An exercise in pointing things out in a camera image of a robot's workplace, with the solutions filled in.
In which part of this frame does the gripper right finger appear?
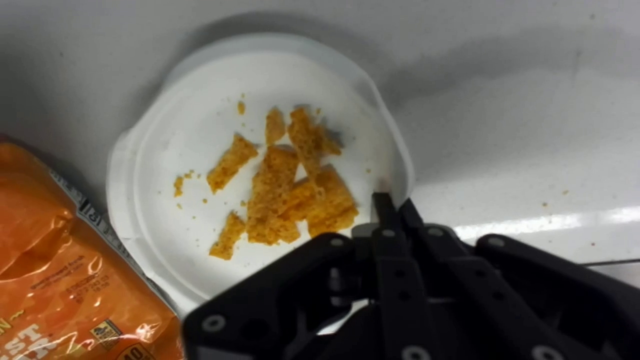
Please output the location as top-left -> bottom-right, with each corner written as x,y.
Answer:
399,198 -> 640,360

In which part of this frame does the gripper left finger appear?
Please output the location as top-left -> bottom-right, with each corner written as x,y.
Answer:
181,192 -> 443,360

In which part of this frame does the white plate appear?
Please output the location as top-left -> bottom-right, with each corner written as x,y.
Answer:
106,32 -> 416,317

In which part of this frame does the orange cracker piece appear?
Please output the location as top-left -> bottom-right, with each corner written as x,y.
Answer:
208,211 -> 247,261
245,145 -> 302,246
287,164 -> 360,238
287,106 -> 343,181
206,132 -> 259,195
264,106 -> 287,147

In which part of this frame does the orange snack bag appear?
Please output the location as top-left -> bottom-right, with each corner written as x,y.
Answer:
0,135 -> 186,360

